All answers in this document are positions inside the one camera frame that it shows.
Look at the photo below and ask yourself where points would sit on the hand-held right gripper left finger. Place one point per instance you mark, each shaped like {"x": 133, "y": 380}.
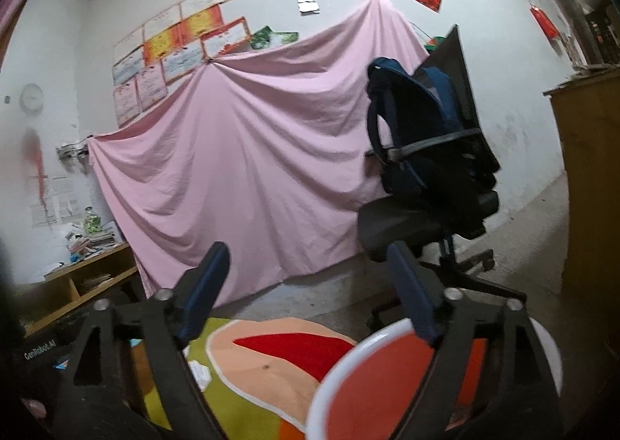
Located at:
{"x": 206, "y": 287}

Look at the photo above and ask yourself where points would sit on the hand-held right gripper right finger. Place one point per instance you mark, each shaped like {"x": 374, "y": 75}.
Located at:
{"x": 411, "y": 294}

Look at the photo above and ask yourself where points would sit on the red basin with white rim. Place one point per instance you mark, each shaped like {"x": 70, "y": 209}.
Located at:
{"x": 378, "y": 386}

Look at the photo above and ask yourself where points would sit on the black office chair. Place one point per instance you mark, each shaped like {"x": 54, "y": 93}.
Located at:
{"x": 402, "y": 227}

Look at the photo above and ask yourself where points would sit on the white crumpled paper scrap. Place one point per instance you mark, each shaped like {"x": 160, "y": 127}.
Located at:
{"x": 198, "y": 371}

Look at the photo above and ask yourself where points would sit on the colourful printed blanket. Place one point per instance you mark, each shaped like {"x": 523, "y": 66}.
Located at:
{"x": 271, "y": 372}

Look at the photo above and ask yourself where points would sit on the wooden shelf desk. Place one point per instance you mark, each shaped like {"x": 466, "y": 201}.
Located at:
{"x": 94, "y": 264}

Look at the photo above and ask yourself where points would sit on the pile of books and papers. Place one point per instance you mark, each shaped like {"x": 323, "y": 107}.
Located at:
{"x": 85, "y": 246}

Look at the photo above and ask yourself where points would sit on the glass jar with green contents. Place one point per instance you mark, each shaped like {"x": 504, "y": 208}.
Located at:
{"x": 92, "y": 222}

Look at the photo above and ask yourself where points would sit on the pink hanging sheet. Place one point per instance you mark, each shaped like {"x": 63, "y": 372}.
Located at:
{"x": 242, "y": 154}

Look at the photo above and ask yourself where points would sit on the dark blue backpack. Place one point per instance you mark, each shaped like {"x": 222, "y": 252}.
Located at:
{"x": 416, "y": 130}

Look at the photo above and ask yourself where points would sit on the wooden cabinet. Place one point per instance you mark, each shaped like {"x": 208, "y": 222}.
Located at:
{"x": 591, "y": 178}

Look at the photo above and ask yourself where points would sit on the green and red ornament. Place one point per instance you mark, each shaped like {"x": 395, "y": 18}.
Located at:
{"x": 435, "y": 43}

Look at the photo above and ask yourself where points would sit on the red hanging ornament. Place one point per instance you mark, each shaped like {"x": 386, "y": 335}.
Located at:
{"x": 545, "y": 21}

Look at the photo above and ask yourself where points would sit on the white wall notices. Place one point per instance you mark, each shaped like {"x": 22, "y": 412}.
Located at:
{"x": 55, "y": 200}

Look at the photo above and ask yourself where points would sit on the wall power strip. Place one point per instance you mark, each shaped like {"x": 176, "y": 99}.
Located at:
{"x": 72, "y": 150}

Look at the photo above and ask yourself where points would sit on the round white wall clock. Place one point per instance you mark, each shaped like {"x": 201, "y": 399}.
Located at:
{"x": 32, "y": 96}

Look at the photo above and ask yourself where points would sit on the green wall pictures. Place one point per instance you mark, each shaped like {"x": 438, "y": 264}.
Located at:
{"x": 273, "y": 37}

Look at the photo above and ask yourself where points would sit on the group of wall certificates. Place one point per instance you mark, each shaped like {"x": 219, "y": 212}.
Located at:
{"x": 193, "y": 23}

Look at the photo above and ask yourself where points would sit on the white wall switch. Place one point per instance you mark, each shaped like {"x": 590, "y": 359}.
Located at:
{"x": 307, "y": 4}

